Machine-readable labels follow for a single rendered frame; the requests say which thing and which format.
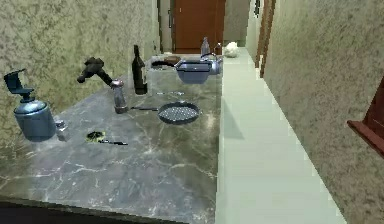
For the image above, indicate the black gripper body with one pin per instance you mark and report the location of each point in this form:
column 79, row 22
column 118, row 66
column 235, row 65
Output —
column 94, row 65

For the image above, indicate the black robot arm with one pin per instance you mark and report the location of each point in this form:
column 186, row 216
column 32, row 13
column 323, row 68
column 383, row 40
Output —
column 106, row 78

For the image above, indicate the silver pepper mill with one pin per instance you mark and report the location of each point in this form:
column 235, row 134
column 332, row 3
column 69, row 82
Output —
column 119, row 98

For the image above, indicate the dark wine bottle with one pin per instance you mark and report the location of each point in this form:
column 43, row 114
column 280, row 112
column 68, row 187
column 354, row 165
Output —
column 138, row 75

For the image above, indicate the dark flat pan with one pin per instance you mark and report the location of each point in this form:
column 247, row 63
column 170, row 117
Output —
column 160, row 64

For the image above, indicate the yellow black dish sponge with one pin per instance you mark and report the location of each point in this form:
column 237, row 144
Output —
column 95, row 136

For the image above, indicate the small glass salt shaker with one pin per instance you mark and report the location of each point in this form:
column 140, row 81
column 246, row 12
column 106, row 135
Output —
column 61, row 130

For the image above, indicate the silver fork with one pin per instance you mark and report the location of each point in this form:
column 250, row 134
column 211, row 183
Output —
column 170, row 93

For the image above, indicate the blue soap dispenser bottle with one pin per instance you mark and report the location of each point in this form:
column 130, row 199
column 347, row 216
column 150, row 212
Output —
column 34, row 120

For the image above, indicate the black frying pan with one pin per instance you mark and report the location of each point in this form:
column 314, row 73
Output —
column 178, row 113

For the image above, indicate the brown wooden room door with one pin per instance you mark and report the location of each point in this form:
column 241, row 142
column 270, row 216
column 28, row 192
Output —
column 198, row 25

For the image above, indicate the clear glass bottle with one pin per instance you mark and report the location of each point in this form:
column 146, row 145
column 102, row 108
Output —
column 205, row 47

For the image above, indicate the grey marble kitchen counter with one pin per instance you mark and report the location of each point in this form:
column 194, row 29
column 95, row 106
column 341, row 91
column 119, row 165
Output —
column 140, row 173

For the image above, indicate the silver kettle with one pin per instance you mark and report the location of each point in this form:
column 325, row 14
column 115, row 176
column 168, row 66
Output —
column 216, row 65

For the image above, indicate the white crumpled cloth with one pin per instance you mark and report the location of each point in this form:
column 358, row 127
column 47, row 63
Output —
column 230, row 50

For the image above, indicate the brown open room door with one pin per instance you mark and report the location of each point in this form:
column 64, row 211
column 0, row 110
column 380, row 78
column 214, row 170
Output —
column 265, row 36

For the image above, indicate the dark red wooden furniture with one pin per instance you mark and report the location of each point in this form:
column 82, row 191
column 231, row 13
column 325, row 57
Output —
column 373, row 125

